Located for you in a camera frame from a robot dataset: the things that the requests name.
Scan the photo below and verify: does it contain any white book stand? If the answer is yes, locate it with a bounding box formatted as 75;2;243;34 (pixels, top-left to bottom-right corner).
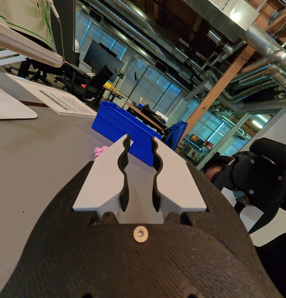
0;19;65;120

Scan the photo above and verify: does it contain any pink brick figure pot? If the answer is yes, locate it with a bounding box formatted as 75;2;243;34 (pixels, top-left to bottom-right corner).
94;145;109;158

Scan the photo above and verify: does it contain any laminated instruction sheet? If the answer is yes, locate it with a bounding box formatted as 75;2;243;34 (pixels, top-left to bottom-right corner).
8;73;97;115

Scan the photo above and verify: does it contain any open instruction booklet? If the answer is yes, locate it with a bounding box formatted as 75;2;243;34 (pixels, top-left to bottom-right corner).
0;0;56;50

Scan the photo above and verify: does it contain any black light tripod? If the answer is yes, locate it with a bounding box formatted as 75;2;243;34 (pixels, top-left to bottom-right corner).
128;72;139;103

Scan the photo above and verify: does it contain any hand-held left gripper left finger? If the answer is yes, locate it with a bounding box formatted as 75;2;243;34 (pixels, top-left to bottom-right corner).
73;134;131;218

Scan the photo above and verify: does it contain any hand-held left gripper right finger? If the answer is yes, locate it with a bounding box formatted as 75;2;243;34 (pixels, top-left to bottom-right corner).
151;136;207;217

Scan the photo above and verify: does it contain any person's right hand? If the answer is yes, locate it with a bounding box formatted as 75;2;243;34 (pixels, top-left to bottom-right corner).
205;164;222;182

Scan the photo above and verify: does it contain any wooden ceiling beam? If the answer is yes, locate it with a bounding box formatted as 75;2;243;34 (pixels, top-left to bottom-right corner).
179;45;256;143

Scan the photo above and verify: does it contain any blue storage bin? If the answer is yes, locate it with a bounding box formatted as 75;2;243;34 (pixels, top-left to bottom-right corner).
91;101;162;167

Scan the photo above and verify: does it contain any blue cloth bag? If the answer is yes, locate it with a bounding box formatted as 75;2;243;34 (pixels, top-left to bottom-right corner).
165;121;188;151

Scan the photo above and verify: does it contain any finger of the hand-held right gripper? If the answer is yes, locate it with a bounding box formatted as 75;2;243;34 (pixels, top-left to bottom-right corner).
239;205;264;231
221;187;237;208

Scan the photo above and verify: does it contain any black bag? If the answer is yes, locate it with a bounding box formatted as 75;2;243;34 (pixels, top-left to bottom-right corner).
139;104;168;133

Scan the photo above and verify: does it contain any black office chair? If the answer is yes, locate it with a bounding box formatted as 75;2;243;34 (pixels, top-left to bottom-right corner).
84;65;113;106

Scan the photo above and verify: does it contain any wooden table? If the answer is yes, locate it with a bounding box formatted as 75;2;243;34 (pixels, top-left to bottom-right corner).
125;101;167;138

